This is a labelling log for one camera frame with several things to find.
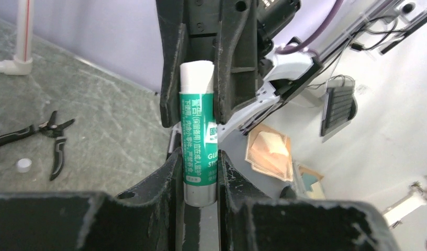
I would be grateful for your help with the white PVC pipe frame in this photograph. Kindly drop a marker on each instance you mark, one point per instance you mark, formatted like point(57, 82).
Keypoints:
point(21, 63)

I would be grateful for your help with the green glue stick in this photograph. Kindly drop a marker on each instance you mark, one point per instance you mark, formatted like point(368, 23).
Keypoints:
point(199, 133)

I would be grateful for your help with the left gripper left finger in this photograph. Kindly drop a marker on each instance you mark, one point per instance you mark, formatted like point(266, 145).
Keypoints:
point(147, 216)

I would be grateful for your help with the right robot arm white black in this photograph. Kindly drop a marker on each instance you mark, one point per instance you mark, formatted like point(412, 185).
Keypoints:
point(280, 77)

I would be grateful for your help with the white glue stick cap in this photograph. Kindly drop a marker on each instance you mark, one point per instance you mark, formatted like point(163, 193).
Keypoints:
point(23, 165)

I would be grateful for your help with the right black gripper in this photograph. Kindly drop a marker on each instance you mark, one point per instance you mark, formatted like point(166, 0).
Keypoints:
point(196, 22)

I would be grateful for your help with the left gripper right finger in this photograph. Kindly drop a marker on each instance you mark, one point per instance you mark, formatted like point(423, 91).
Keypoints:
point(248, 219)

